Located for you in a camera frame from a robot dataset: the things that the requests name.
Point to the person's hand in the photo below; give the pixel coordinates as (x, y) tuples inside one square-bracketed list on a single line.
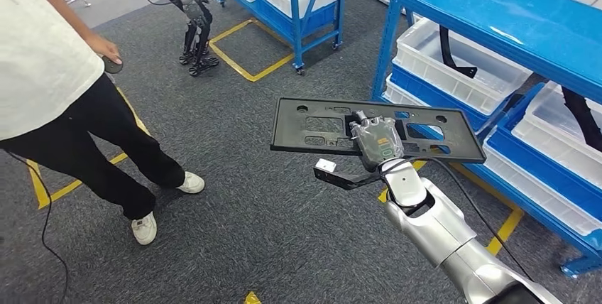
[(104, 48)]

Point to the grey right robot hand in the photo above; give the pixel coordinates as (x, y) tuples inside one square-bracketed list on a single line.
[(378, 142)]

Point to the black handheld controller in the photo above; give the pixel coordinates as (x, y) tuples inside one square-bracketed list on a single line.
[(112, 66)]

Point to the black plastic mounting plate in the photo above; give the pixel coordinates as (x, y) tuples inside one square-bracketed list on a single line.
[(289, 125)]

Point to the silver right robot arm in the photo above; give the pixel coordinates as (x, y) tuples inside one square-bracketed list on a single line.
[(437, 226)]

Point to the blue metal shelf rack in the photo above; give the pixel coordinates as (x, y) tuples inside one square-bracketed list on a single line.
[(295, 24), (494, 15)]

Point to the person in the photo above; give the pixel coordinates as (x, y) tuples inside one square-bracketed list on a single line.
[(47, 57)]

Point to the black legged humanoid robot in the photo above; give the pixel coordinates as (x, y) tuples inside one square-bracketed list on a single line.
[(197, 29)]

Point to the yellow floor tape outline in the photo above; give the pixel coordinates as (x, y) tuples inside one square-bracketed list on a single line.
[(37, 189), (235, 66), (252, 299)]

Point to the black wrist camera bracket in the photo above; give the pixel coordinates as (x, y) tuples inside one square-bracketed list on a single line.
[(345, 180)]

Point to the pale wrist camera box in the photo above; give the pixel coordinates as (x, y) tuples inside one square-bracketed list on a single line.
[(325, 165)]

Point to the black curved bracket part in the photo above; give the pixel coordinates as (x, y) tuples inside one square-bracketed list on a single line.
[(583, 118), (449, 59)]

